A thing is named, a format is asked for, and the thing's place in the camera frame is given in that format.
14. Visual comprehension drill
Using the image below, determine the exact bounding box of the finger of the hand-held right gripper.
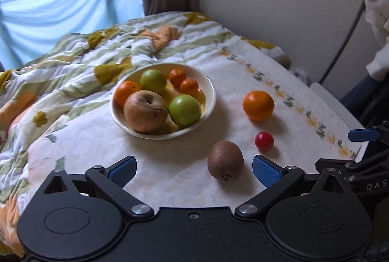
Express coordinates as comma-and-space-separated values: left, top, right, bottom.
348, 125, 389, 143
315, 158, 370, 175

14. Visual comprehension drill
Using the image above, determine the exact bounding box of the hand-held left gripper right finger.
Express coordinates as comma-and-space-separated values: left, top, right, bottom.
235, 154, 353, 218

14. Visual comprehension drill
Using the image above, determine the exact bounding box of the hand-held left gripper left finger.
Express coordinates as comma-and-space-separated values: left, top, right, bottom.
36, 155, 155, 219

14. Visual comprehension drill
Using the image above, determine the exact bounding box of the brown kiwi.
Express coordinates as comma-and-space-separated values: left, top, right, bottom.
207, 141, 244, 181

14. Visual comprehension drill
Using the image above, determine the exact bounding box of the large wrinkled brown apple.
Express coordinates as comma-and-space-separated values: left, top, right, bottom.
123, 90, 169, 134

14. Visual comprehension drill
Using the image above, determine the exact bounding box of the large orange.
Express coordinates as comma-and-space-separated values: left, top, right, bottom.
114, 81, 142, 109
242, 90, 275, 122

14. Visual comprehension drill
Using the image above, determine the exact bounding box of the green apple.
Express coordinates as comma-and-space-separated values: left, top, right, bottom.
140, 69, 167, 93
168, 94, 202, 127

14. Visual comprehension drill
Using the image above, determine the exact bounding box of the cream ceramic bowl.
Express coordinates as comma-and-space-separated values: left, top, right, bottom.
109, 62, 217, 140

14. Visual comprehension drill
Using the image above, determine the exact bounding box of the small mandarin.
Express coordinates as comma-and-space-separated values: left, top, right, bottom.
168, 68, 187, 87
179, 79, 199, 98

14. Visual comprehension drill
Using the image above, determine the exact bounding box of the red cherry tomato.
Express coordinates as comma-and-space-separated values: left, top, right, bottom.
255, 132, 274, 151

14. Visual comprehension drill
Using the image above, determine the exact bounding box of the dark blue cloth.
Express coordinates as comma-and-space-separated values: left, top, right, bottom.
340, 72, 389, 130

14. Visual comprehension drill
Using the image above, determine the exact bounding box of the floral tablecloth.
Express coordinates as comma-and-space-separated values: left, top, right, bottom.
27, 37, 370, 211

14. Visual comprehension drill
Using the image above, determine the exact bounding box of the white garment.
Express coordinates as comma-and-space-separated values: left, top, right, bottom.
363, 0, 389, 82

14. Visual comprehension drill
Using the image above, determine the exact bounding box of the floral striped blanket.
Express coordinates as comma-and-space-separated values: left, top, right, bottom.
0, 11, 293, 258

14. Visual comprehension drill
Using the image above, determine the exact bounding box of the light blue window cloth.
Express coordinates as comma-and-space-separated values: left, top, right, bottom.
0, 0, 145, 72

